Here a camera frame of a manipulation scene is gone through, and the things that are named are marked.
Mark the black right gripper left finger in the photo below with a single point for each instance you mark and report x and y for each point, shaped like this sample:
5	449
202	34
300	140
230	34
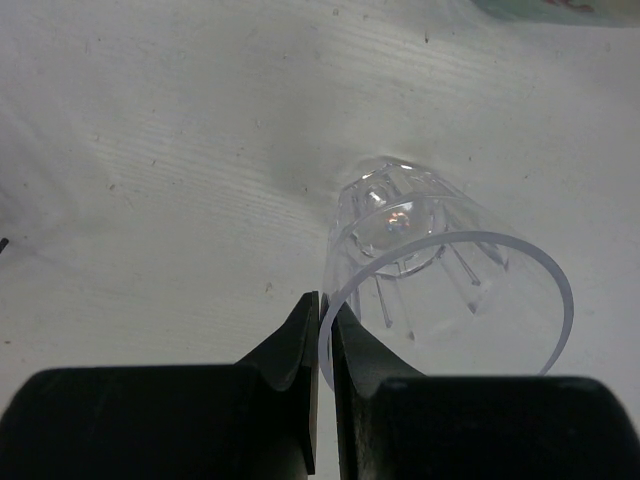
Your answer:
252	419

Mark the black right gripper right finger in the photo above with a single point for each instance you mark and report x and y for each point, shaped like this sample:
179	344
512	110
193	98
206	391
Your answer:
395	423

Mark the clear faceted plastic glass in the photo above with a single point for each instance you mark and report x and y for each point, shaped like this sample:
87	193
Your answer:
438	279

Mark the large cream floral mug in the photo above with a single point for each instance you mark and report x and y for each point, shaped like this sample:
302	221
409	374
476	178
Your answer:
571	12

